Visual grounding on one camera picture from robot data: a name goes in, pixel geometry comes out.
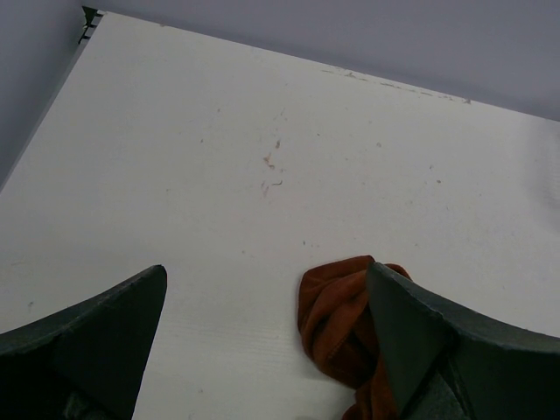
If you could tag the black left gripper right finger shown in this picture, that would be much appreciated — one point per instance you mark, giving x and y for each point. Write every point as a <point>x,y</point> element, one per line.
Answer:
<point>446,361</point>

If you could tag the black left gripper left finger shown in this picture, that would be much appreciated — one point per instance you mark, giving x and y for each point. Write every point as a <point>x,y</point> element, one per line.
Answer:
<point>88,360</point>

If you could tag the rust brown towel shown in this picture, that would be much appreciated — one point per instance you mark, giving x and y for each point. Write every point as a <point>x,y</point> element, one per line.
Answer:
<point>338,334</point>

